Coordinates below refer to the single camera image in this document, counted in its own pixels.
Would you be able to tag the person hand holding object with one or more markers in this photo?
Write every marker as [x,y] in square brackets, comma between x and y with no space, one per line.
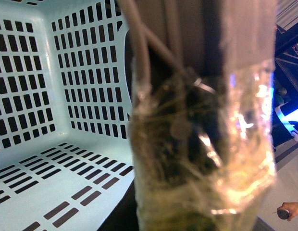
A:
[288,210]

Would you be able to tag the light blue plastic shopping basket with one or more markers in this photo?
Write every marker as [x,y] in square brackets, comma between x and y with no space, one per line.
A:
[65,159]

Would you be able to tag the grey basket handle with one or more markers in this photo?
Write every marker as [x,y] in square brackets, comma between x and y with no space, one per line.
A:
[211,36]

